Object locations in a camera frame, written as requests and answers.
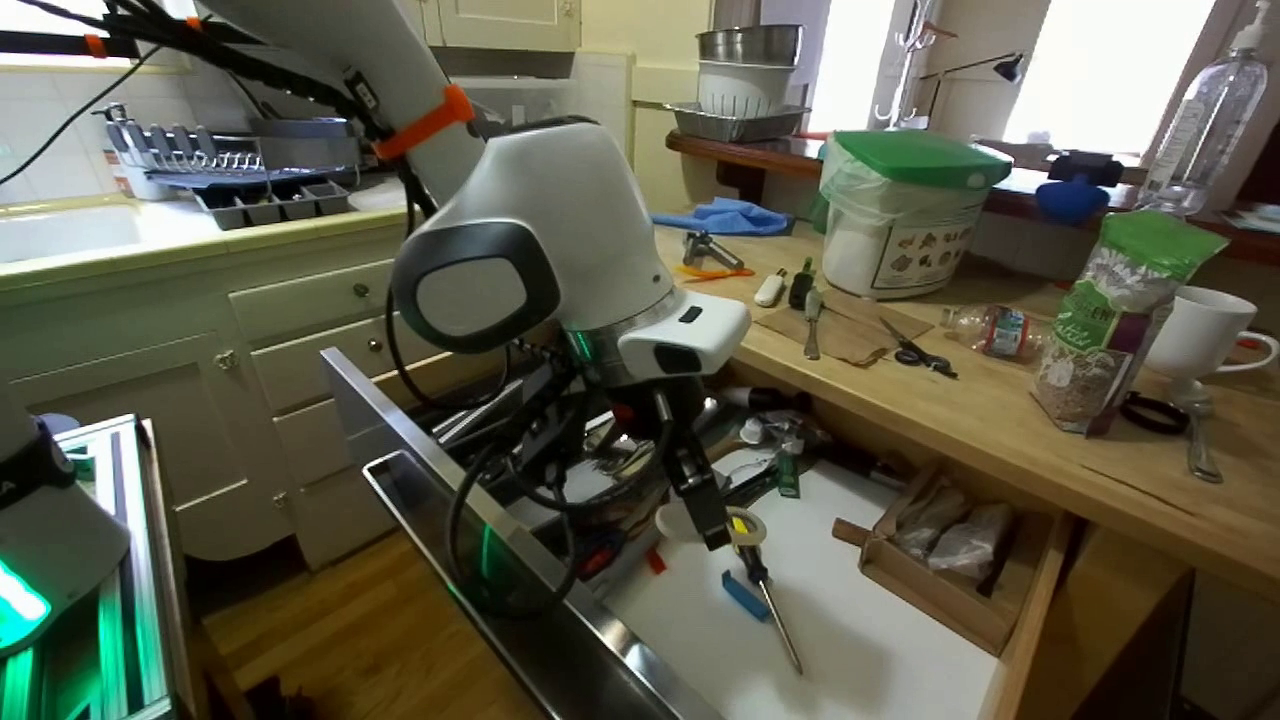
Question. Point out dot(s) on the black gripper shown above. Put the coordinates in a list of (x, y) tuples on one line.
[(683, 426)]

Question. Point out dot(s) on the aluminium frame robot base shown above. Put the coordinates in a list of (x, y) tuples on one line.
[(101, 584)]

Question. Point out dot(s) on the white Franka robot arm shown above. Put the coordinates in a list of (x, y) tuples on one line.
[(563, 225)]

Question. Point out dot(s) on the wooden drawer with steel front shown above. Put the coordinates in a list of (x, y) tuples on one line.
[(865, 641)]

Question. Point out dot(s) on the dark blue object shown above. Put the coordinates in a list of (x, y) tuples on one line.
[(1073, 197)]

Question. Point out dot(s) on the yellow and black screwdriver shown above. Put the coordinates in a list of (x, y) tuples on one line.
[(763, 582)]

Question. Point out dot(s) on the small blue tool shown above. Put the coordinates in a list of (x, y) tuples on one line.
[(747, 595)]

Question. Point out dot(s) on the orange peeler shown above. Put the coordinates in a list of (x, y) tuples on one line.
[(713, 277)]

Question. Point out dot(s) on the silver can opener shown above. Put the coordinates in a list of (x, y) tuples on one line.
[(706, 250)]

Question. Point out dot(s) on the small wooden box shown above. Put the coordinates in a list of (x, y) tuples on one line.
[(952, 562)]

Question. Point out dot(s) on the small black scissors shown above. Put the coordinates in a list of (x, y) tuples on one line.
[(920, 352)]

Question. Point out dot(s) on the blue cloth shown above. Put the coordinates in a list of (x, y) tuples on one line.
[(727, 216)]

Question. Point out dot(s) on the clear crinkled plastic item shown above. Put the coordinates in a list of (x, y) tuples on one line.
[(994, 328)]

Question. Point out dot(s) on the white and green plastic bag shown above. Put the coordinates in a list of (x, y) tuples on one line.
[(904, 214)]

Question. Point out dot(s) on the metal baking pan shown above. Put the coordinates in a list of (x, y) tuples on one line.
[(734, 125)]

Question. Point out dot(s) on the white ribbed container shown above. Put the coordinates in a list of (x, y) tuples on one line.
[(743, 88)]

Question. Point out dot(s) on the clear bag with green top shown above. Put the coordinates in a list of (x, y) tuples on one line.
[(1104, 323)]

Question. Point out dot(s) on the steel mixing bowl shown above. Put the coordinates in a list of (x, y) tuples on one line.
[(747, 43)]

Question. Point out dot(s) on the silver metal utensil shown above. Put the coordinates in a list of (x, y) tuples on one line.
[(1202, 433)]

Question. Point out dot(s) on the white kitchen cabinet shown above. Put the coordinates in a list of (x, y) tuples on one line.
[(200, 385)]

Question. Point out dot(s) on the white ceramic mug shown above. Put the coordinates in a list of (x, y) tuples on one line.
[(1202, 333)]

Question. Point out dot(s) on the grey dish rack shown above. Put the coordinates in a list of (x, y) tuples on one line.
[(227, 163)]

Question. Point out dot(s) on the clear plastic bottle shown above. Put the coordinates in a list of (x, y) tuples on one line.
[(1205, 120)]

